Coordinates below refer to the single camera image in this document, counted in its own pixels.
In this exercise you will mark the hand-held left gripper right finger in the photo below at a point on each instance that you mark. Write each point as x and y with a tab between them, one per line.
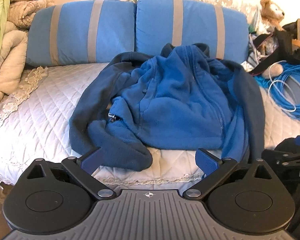
206	162

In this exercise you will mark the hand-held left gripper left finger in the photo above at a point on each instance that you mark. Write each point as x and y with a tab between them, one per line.
91	160

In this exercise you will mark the blue fleece jacket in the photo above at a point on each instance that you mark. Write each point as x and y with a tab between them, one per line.
177	100

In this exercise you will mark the white quilted bedspread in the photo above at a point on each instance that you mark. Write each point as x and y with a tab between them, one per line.
40	110

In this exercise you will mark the white blue striped cloth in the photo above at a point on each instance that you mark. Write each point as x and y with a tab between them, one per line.
252	60

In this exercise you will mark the blue grey-striped pillow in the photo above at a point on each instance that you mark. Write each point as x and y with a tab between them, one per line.
72	30
197	22

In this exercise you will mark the brown teddy bear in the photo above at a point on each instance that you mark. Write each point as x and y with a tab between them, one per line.
271	10

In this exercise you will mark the cream patterned cover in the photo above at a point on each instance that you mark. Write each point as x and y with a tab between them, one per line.
240	0

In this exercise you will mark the beige quilted blanket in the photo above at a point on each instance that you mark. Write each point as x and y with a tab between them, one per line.
27	10

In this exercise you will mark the light green duvet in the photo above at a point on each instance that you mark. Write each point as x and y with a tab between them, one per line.
0	12

